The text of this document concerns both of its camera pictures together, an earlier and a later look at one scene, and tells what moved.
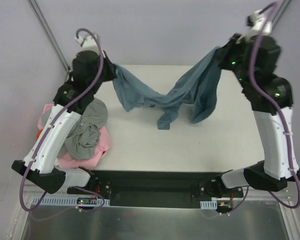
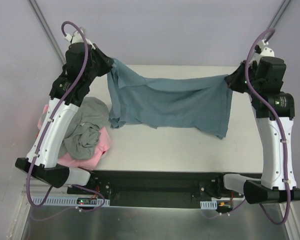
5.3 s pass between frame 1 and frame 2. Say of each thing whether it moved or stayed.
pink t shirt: stayed
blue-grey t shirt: moved
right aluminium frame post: stayed
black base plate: stayed
